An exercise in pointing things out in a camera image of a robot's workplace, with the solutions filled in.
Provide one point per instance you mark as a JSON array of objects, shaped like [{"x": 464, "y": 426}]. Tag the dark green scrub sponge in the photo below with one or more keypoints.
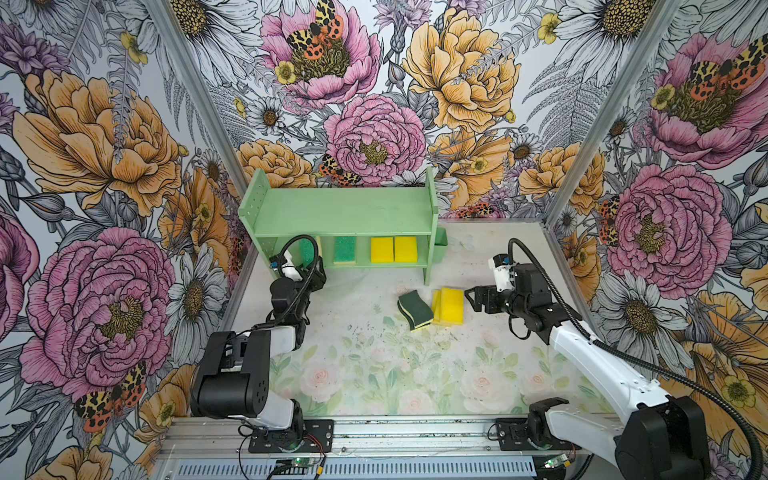
[{"x": 416, "y": 311}]

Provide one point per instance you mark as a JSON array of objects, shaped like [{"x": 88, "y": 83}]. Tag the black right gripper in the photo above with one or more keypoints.
[{"x": 479, "y": 298}]

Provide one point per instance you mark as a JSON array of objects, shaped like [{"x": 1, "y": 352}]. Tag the small yellow sponge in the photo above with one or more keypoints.
[{"x": 382, "y": 250}]

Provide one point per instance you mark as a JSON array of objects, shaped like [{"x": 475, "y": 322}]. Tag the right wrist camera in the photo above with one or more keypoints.
[{"x": 502, "y": 268}]

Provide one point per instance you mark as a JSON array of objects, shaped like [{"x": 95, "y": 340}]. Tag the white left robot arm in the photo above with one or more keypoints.
[{"x": 233, "y": 377}]

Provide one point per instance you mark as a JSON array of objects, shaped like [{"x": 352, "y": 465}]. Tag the green circuit board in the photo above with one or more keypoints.
[{"x": 295, "y": 463}]

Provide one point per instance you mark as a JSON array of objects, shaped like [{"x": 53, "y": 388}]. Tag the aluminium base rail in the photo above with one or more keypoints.
[{"x": 365, "y": 447}]

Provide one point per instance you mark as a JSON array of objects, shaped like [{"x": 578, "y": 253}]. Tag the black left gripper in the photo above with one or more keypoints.
[{"x": 319, "y": 277}]

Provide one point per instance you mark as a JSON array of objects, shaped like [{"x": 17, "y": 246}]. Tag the green metal shelf unit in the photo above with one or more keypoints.
[{"x": 273, "y": 216}]

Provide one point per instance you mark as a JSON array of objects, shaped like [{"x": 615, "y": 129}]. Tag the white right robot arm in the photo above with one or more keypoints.
[{"x": 652, "y": 435}]

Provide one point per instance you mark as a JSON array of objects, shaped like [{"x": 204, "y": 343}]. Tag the large yellow sponge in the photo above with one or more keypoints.
[{"x": 448, "y": 307}]

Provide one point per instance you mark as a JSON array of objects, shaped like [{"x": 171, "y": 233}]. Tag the light green scrub sponge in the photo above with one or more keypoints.
[{"x": 345, "y": 250}]

